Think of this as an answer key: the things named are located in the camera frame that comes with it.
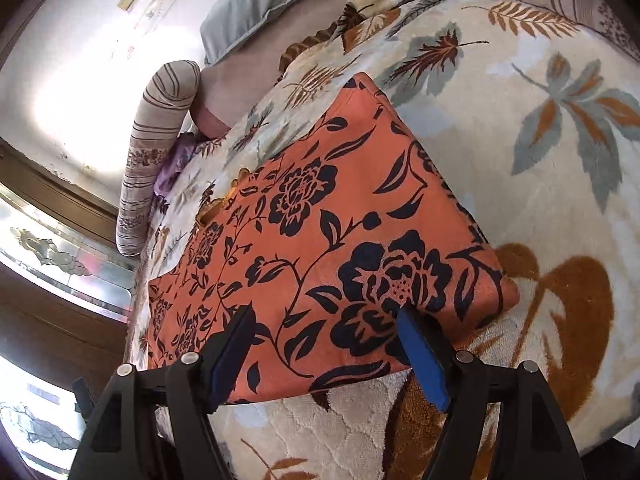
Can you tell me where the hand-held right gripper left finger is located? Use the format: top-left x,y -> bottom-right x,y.
67,304 -> 257,480

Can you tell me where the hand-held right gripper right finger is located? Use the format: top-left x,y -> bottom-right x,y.
397,302 -> 586,480

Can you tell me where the orange floral shirt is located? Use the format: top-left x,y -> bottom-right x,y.
145,72 -> 521,407

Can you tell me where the wooden stained glass door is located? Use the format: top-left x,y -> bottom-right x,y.
0,137 -> 137,473

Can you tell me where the purple cloth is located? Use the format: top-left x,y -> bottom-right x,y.
153,131 -> 202,197

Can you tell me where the striped bolster pillow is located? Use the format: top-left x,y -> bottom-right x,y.
116,60 -> 202,257

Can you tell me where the leaf print blanket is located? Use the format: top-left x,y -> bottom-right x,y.
124,0 -> 640,480

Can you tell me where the pink bed sheet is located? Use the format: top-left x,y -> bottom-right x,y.
192,22 -> 353,142

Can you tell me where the grey pillow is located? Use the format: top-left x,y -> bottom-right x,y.
200,0 -> 417,67

